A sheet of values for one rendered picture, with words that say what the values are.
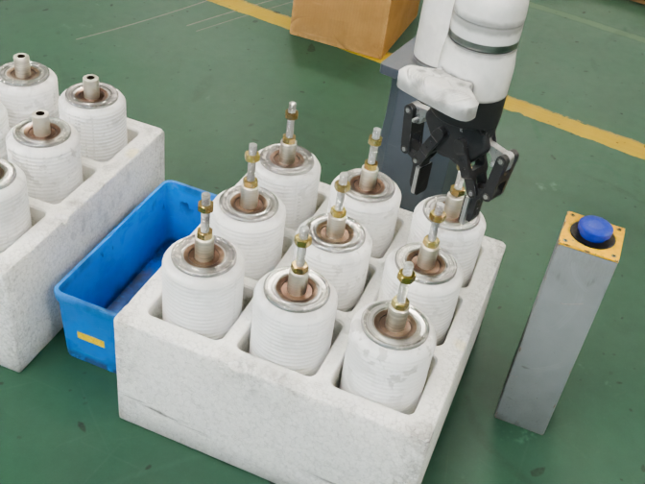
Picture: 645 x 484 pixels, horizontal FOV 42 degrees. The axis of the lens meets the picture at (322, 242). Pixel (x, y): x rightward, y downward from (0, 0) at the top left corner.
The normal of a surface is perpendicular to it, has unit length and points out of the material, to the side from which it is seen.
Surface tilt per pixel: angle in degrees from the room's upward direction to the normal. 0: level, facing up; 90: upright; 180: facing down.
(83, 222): 90
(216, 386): 90
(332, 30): 89
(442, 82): 6
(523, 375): 90
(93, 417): 0
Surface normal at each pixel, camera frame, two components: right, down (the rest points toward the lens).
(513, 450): 0.11, -0.77
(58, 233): 0.93, 0.31
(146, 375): -0.37, 0.55
